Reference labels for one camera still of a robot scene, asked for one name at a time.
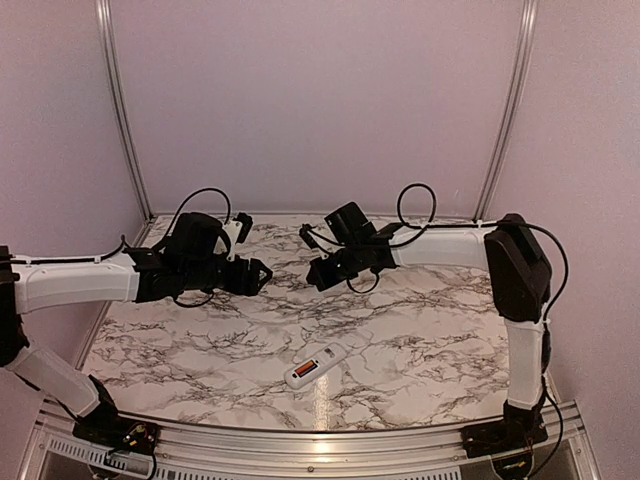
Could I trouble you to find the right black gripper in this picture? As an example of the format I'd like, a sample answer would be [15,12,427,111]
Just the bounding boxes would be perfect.
[307,242,364,291]

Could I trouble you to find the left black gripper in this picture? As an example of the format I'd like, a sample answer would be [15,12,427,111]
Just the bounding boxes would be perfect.
[182,253,273,295]

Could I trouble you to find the dark blue AAA battery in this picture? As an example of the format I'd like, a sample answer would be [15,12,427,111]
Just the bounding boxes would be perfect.
[294,360,318,377]

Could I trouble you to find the white remote control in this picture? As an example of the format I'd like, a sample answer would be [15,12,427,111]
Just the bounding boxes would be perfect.
[283,343,347,390]

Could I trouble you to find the orange AAA battery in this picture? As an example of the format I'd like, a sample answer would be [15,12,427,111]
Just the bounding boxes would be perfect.
[295,364,316,378]

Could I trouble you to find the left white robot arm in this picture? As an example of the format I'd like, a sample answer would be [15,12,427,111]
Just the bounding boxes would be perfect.
[1,213,272,445]

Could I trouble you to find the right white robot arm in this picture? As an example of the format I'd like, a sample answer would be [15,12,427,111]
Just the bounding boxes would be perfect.
[299,202,552,448]

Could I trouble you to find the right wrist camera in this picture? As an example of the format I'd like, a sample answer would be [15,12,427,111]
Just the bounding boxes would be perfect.
[299,224,323,250]

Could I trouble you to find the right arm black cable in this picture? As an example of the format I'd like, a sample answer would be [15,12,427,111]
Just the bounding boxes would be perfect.
[304,183,570,321]

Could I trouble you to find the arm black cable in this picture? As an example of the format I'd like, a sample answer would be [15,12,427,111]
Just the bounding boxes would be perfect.
[0,187,236,309]
[304,183,570,321]

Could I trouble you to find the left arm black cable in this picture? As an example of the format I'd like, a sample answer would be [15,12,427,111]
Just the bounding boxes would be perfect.
[0,187,236,309]

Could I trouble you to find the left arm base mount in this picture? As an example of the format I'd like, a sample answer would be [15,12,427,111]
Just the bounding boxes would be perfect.
[73,376,160,456]

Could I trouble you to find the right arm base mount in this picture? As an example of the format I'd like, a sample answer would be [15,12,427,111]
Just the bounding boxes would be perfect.
[461,402,548,458]

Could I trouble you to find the front aluminium rail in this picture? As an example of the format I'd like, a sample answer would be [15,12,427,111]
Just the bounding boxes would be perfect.
[19,402,600,479]

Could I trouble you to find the left aluminium frame post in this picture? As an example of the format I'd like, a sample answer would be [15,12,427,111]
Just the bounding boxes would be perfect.
[95,0,153,222]

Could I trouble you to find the aluminium frame post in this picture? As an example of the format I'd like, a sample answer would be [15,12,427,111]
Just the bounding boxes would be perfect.
[473,0,539,220]
[95,0,153,222]

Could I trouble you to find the right aluminium frame post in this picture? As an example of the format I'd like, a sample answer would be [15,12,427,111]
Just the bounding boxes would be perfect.
[473,0,539,220]

